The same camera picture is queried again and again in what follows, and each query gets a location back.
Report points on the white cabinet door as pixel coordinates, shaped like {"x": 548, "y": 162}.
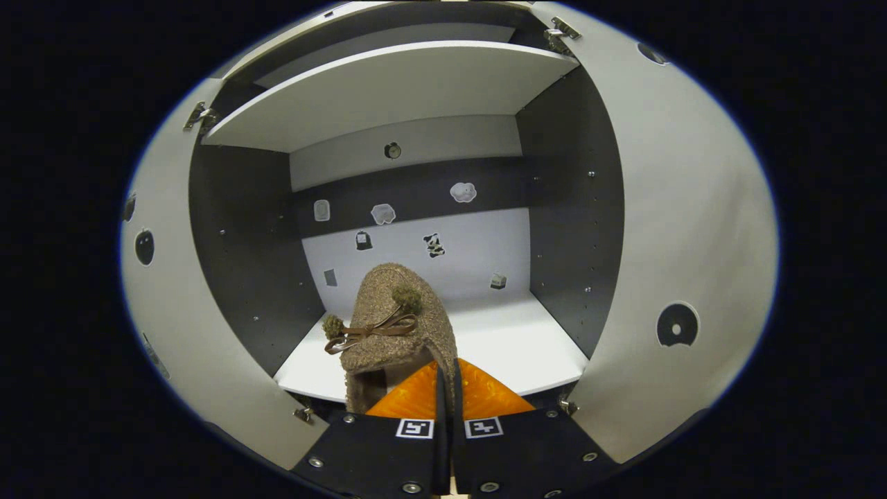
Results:
{"x": 686, "y": 208}
{"x": 180, "y": 333}

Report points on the white shoe cabinet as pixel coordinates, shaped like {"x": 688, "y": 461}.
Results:
{"x": 242, "y": 229}

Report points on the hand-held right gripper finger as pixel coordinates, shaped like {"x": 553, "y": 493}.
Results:
{"x": 441, "y": 443}
{"x": 457, "y": 443}

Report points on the brown fuzzy slipper shoe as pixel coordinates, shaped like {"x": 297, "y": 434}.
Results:
{"x": 409, "y": 346}

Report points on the metal door hinge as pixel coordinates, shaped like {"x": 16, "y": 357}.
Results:
{"x": 567, "y": 406}
{"x": 561, "y": 33}
{"x": 303, "y": 414}
{"x": 199, "y": 116}

